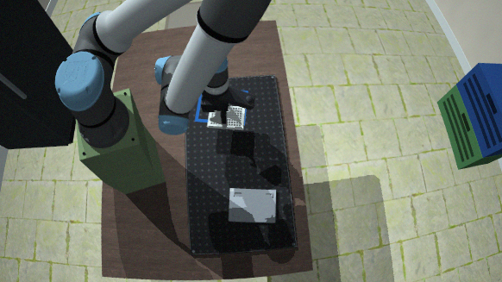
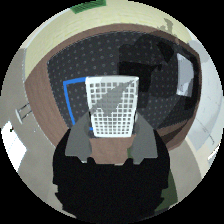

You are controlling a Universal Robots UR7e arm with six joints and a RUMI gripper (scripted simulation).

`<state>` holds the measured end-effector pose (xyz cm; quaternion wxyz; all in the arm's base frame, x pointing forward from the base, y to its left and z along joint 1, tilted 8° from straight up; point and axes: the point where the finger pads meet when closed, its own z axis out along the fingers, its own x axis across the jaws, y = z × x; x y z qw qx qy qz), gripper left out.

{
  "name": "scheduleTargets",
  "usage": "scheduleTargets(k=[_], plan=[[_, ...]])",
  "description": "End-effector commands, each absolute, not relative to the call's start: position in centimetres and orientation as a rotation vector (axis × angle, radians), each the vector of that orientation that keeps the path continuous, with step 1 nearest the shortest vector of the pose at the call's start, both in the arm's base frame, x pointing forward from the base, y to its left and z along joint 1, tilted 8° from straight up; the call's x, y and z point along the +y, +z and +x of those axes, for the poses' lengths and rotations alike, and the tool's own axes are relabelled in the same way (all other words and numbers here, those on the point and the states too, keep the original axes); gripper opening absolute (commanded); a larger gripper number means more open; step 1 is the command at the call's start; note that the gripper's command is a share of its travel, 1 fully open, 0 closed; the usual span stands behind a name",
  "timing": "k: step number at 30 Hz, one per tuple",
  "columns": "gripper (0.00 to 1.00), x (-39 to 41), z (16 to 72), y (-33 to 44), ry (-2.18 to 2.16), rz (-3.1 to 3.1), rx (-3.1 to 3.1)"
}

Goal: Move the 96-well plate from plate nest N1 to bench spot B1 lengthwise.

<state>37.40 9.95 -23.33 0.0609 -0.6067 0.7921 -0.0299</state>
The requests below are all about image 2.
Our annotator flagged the blue tape outline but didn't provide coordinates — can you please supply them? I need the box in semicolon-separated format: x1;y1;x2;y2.
63;77;86;125

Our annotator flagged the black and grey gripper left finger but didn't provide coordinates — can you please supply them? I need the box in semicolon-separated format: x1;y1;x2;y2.
52;111;92;185

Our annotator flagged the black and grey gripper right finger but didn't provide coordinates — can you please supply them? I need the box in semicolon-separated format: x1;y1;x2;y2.
130;111;170;189

